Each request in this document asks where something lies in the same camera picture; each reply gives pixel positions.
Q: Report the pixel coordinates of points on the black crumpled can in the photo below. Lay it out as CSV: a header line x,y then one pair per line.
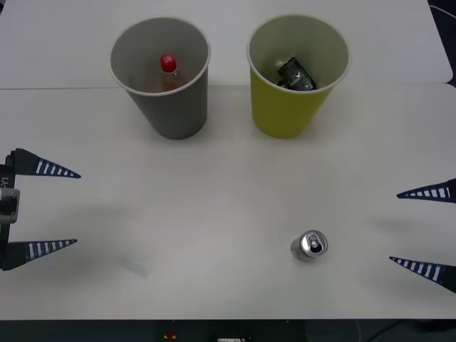
x,y
295,74

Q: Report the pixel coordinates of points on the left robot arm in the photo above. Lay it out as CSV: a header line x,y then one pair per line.
x,y
8,206

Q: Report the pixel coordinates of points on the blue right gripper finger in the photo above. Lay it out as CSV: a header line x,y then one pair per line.
x,y
434,194
427,269

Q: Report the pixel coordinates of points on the yellow-green plastic bin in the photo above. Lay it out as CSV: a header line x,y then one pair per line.
x,y
281,110

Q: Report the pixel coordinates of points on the black can with red print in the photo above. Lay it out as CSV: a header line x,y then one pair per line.
x,y
309,245

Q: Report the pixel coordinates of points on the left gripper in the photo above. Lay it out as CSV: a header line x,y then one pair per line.
x,y
6,178

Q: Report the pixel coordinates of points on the red-capped plastic bottle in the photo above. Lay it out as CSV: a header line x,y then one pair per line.
x,y
168,63

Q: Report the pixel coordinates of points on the grey plastic bin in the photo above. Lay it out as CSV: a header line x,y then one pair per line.
x,y
178,110

